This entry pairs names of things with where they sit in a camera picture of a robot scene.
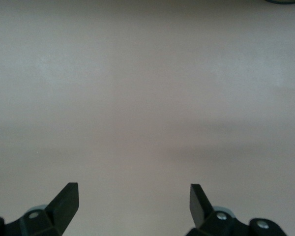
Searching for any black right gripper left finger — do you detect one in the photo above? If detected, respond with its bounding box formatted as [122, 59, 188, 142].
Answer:
[4, 182, 79, 236]

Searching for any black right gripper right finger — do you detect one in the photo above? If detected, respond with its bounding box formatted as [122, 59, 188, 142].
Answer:
[186, 183, 288, 236]

